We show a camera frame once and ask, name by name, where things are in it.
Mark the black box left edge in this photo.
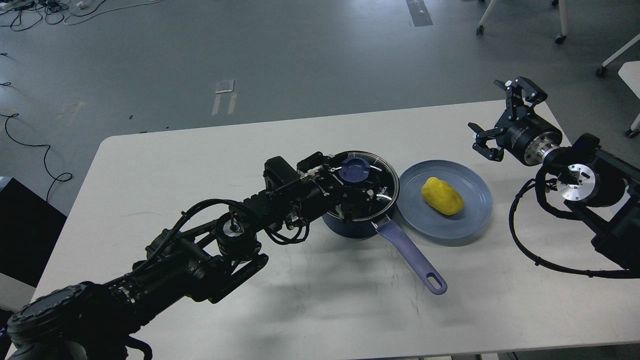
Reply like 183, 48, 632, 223
0, 177, 67, 288

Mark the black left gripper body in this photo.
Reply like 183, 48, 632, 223
295, 152, 349, 211

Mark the cable bundle top left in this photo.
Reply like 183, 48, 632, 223
0, 0, 161, 31

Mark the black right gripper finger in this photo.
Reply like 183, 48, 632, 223
468, 122, 506, 162
494, 76, 548, 121

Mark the white chair leg with caster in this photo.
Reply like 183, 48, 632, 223
551, 0, 570, 45

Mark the glass lid blue knob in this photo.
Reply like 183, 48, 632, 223
325, 150, 401, 224

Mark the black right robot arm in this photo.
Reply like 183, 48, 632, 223
468, 76, 640, 280

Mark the dark blue saucepan purple handle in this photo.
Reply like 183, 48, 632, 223
320, 150, 448, 296

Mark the white furniture right edge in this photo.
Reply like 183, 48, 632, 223
595, 34, 640, 139

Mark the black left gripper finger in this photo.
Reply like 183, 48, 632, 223
336, 186, 383, 223
345, 156, 396, 185

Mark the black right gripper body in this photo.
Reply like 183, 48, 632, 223
502, 112, 563, 166

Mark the blue plate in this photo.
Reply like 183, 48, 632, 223
397, 159, 493, 240

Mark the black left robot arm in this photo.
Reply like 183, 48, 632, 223
6, 150, 399, 360

